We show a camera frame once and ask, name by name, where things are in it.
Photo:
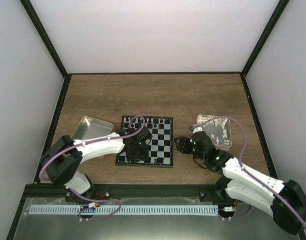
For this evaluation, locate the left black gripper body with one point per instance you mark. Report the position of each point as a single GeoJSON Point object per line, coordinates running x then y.
{"type": "Point", "coordinates": [137, 154]}

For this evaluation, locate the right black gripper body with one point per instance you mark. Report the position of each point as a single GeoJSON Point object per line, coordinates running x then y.
{"type": "Point", "coordinates": [184, 144]}

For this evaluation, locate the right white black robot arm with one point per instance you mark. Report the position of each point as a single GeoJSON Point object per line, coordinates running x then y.
{"type": "Point", "coordinates": [285, 202]}

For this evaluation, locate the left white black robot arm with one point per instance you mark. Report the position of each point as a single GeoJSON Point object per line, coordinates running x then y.
{"type": "Point", "coordinates": [61, 162]}

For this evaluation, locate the black and silver chessboard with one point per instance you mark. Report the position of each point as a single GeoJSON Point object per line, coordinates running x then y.
{"type": "Point", "coordinates": [160, 146]}

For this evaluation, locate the pink tin box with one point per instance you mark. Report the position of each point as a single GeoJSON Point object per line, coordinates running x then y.
{"type": "Point", "coordinates": [218, 129]}

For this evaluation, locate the yellow tin box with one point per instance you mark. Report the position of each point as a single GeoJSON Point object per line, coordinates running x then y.
{"type": "Point", "coordinates": [89, 128]}

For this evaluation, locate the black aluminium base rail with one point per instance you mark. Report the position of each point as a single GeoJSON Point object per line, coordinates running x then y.
{"type": "Point", "coordinates": [209, 192]}

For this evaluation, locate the light blue cable duct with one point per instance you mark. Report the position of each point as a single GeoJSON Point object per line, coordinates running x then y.
{"type": "Point", "coordinates": [141, 210]}

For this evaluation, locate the black frame post right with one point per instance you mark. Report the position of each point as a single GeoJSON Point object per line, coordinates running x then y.
{"type": "Point", "coordinates": [269, 27]}

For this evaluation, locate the black frame post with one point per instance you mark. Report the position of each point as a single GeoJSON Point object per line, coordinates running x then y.
{"type": "Point", "coordinates": [33, 16]}
{"type": "Point", "coordinates": [269, 27]}

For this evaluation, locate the black frame post left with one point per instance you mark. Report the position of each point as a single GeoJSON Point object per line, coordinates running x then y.
{"type": "Point", "coordinates": [33, 16]}

